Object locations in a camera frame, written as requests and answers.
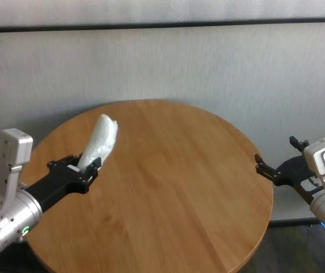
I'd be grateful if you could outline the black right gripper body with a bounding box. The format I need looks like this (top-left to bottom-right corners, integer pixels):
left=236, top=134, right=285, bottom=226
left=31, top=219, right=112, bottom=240
left=274, top=155, right=325, bottom=206

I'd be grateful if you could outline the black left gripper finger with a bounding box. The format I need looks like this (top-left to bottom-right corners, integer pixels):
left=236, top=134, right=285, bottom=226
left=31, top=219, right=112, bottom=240
left=85, top=156, right=102, bottom=186
left=61, top=152, right=84, bottom=168

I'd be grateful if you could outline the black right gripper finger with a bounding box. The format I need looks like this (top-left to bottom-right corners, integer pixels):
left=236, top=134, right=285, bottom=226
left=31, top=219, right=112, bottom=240
left=254, top=153, right=283, bottom=187
left=289, top=135, right=310, bottom=152

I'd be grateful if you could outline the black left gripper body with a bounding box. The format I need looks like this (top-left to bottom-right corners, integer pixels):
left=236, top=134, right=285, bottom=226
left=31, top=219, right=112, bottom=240
left=24, top=155, right=92, bottom=213

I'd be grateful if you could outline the white sandbag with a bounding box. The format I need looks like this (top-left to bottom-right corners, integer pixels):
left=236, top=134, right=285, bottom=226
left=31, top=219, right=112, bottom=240
left=76, top=113, right=120, bottom=175

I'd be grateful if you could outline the black baseboard strip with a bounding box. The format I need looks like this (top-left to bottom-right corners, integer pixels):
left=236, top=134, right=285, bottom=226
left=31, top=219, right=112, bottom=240
left=269, top=218, right=324, bottom=228

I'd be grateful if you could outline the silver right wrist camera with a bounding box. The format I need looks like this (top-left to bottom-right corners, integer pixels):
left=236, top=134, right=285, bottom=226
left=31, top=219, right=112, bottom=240
left=303, top=138, right=325, bottom=225

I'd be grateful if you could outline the black wall rail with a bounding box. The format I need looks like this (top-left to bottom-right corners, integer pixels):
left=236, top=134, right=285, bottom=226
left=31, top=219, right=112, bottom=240
left=0, top=17, right=325, bottom=34

